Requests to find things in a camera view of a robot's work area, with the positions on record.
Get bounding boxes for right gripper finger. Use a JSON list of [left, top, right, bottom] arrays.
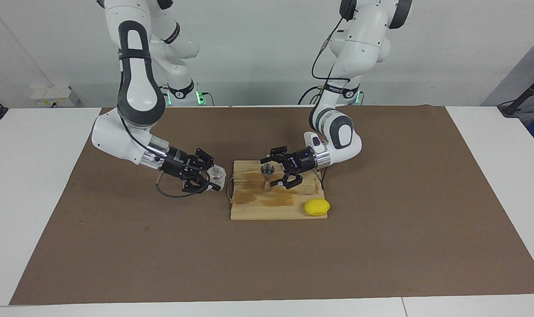
[[182, 178, 221, 193], [195, 148, 215, 165]]

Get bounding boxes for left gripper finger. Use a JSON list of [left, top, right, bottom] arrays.
[[271, 173, 304, 189], [261, 147, 290, 162]]

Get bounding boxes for metal jigger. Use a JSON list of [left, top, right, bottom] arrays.
[[260, 165, 275, 192]]

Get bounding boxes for clear glass cup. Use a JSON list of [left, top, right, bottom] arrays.
[[206, 165, 227, 188]]

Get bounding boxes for yellow lemon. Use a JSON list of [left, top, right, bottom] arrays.
[[304, 198, 331, 217]]

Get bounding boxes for wooden cutting board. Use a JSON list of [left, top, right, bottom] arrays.
[[226, 159, 328, 221]]

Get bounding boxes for brown table mat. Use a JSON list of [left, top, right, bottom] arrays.
[[9, 105, 534, 306]]

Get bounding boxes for white power socket box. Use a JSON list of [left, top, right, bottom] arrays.
[[30, 86, 81, 107]]

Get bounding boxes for black stand pole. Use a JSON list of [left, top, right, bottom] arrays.
[[498, 70, 534, 118]]

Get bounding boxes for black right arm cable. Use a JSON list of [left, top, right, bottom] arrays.
[[117, 103, 195, 199]]

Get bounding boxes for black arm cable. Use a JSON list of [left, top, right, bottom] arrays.
[[312, 15, 352, 191], [117, 103, 195, 199]]

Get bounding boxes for black base cable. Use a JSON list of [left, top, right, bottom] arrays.
[[298, 85, 324, 105]]

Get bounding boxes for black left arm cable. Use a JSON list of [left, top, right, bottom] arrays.
[[312, 15, 352, 191]]

